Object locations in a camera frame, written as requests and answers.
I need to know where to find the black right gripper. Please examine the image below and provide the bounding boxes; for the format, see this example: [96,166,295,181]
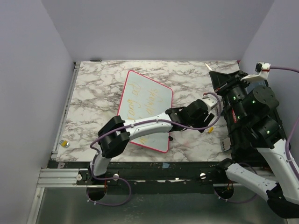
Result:
[210,69,251,122]

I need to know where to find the pink framed whiteboard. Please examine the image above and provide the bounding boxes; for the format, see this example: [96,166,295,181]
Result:
[117,70,173,153]

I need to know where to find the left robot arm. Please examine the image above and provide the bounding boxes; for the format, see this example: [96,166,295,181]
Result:
[87,97,221,184]

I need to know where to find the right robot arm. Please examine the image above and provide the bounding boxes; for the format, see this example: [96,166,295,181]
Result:
[209,70,299,219]

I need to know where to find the black toolbox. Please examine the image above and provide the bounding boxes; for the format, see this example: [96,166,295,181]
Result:
[219,83,286,162]

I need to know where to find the small yellow grey object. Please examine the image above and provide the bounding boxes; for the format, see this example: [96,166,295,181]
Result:
[59,140,70,148]

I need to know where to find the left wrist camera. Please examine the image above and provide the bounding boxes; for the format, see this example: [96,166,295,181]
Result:
[201,95,221,115]

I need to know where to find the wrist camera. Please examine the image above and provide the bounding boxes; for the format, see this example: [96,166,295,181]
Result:
[241,62,271,83]
[201,95,221,115]

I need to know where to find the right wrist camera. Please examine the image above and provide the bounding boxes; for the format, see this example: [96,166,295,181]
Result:
[241,62,271,83]

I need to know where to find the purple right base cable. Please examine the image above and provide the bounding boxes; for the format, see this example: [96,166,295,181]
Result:
[217,163,260,203]

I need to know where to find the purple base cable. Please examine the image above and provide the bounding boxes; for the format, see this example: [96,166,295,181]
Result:
[87,177,133,206]
[217,163,260,203]

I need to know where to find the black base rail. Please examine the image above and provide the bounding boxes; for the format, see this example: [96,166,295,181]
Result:
[77,162,232,195]

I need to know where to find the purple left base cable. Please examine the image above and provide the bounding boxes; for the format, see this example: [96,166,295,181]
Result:
[87,177,133,206]

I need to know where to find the aluminium frame rail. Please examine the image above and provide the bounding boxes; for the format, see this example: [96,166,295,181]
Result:
[37,62,80,188]

